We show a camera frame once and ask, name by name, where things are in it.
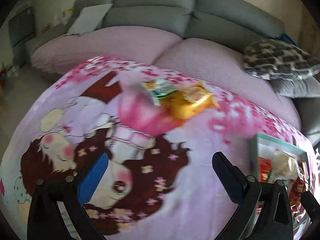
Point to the grey sofa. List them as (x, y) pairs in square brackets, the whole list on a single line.
[(155, 12)]

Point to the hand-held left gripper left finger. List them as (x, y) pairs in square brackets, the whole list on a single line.
[(93, 177)]

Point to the printed pink blanket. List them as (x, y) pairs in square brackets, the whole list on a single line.
[(175, 180)]

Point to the grey pillow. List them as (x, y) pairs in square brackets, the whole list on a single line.
[(297, 87)]

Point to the grey cabinet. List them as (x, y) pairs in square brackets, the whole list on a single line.
[(21, 27)]

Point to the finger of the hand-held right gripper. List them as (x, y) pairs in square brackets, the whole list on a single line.
[(310, 205)]

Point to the yellow snack packet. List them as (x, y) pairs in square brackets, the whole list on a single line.
[(193, 100)]

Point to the black and white patterned pillow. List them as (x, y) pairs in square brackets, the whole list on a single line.
[(277, 60)]

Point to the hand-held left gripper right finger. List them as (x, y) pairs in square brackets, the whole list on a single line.
[(228, 177)]

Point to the blue cloth item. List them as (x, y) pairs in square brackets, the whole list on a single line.
[(286, 38)]

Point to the red box with white stripe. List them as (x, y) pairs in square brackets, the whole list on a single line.
[(265, 166)]

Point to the white cushion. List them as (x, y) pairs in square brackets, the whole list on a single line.
[(92, 17)]

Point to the teal box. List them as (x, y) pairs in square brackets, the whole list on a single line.
[(257, 155)]

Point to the colourful toys on floor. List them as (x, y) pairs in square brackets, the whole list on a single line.
[(7, 72)]

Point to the red patterned packet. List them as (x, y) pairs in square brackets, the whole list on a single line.
[(300, 187)]

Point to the pink sofa cover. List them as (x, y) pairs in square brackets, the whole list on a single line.
[(112, 45)]

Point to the green and white small packet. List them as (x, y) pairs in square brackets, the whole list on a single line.
[(160, 88)]

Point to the white bun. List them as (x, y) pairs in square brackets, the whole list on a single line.
[(285, 165)]

